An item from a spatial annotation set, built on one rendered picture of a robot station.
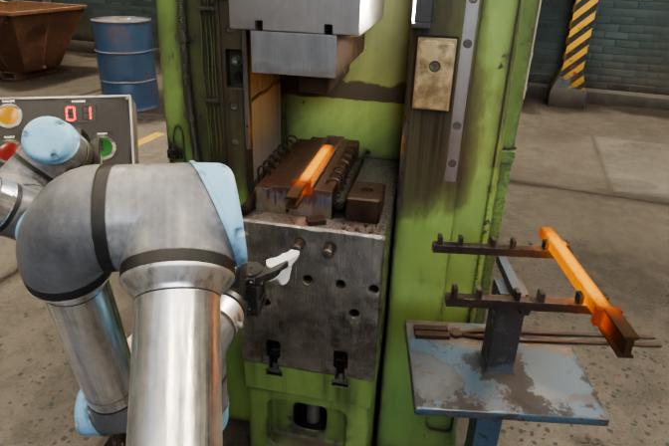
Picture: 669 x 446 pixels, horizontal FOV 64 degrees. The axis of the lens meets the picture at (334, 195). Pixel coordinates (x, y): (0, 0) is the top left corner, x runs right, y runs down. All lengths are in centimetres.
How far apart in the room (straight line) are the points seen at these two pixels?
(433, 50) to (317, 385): 95
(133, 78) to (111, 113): 449
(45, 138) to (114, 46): 493
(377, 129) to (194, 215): 126
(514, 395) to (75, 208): 99
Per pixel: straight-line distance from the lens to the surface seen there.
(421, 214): 148
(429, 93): 135
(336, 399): 163
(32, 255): 63
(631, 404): 247
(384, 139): 177
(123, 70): 588
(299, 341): 152
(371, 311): 141
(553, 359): 141
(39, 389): 242
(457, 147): 141
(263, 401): 171
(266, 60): 128
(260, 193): 139
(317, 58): 125
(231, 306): 89
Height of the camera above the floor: 152
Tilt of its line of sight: 24 degrees down
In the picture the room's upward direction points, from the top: 2 degrees clockwise
